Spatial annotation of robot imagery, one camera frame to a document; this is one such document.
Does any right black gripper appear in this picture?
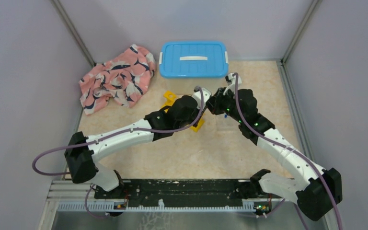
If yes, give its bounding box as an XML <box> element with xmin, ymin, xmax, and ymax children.
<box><xmin>206</xmin><ymin>87</ymin><xmax>244</xmax><ymax>124</ymax></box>

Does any yellow test tube rack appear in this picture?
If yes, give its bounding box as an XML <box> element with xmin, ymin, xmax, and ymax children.
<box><xmin>162</xmin><ymin>91</ymin><xmax>205</xmax><ymax>133</ymax></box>

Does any blue plastic bin lid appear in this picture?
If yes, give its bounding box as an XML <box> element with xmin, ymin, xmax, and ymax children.
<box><xmin>159</xmin><ymin>41</ymin><xmax>229</xmax><ymax>79</ymax></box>

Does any pink patterned cloth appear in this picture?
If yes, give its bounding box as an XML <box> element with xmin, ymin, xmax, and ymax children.
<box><xmin>79</xmin><ymin>44</ymin><xmax>157</xmax><ymax>115</ymax></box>

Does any clear plastic tube rack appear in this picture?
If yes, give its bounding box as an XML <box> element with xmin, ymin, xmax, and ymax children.
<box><xmin>216</xmin><ymin>114</ymin><xmax>239</xmax><ymax>132</ymax></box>

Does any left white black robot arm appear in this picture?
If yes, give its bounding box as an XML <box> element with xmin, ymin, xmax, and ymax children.
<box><xmin>64</xmin><ymin>92</ymin><xmax>210</xmax><ymax>198</ymax></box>

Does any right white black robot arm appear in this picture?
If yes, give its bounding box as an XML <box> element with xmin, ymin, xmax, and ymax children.
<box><xmin>206</xmin><ymin>88</ymin><xmax>343</xmax><ymax>221</ymax></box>

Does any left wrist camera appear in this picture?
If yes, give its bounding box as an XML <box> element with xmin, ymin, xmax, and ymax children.
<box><xmin>191</xmin><ymin>86</ymin><xmax>211</xmax><ymax>109</ymax></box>

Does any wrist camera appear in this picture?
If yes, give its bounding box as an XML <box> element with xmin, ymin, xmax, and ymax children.
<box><xmin>223</xmin><ymin>72</ymin><xmax>242</xmax><ymax>95</ymax></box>
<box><xmin>191</xmin><ymin>86</ymin><xmax>211</xmax><ymax>109</ymax></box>

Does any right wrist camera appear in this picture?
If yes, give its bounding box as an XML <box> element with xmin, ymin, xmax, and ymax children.
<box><xmin>223</xmin><ymin>72</ymin><xmax>242</xmax><ymax>95</ymax></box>

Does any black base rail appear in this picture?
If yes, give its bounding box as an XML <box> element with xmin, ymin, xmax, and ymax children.
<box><xmin>94</xmin><ymin>179</ymin><xmax>270</xmax><ymax>208</ymax></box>

